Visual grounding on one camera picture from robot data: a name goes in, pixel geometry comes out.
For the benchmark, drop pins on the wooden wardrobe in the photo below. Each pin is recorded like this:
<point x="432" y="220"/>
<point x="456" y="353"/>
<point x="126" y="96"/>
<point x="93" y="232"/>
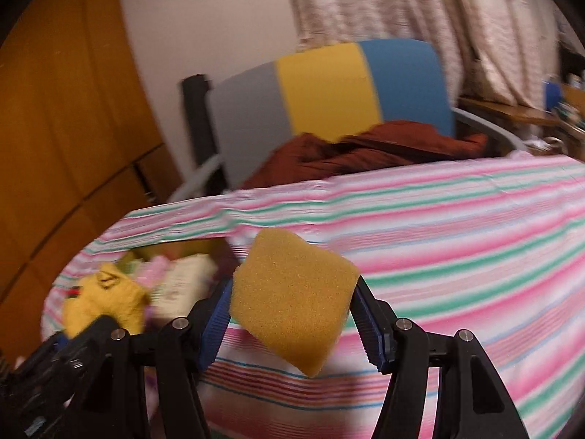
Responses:
<point x="80" y="149"/>

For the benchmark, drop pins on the wooden side table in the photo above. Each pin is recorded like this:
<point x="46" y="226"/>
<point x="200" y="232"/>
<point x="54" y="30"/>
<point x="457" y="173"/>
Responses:
<point x="507" y="114"/>

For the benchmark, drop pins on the blue round fan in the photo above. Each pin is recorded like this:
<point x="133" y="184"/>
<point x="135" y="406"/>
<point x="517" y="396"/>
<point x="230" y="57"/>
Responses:
<point x="552" y="94"/>

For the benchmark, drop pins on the dark red blanket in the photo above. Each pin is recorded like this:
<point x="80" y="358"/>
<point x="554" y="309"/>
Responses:
<point x="394" y="143"/>

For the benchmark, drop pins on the tan sponge block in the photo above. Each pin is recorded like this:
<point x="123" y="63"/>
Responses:
<point x="293" y="297"/>

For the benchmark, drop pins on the striped pink green cloth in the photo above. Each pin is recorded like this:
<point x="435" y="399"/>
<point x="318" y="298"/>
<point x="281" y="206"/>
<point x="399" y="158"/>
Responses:
<point x="495" y="246"/>

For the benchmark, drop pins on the patterned beige curtain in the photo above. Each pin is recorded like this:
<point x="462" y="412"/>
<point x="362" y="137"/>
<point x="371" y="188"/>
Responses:
<point x="496" y="50"/>

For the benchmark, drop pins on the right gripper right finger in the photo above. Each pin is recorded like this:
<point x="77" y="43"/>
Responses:
<point x="399" y="348"/>

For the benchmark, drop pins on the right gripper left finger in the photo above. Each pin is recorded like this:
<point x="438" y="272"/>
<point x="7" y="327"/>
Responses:
<point x="185" y="348"/>

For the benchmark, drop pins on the grey yellow blue chair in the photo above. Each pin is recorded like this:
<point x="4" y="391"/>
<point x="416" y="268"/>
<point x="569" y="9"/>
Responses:
<point x="331" y="92"/>

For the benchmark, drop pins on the gold tray box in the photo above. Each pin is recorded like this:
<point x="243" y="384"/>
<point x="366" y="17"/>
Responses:
<point x="217" y="248"/>

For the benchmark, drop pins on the yellow plush toy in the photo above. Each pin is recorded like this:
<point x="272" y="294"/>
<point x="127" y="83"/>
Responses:
<point x="107" y="292"/>

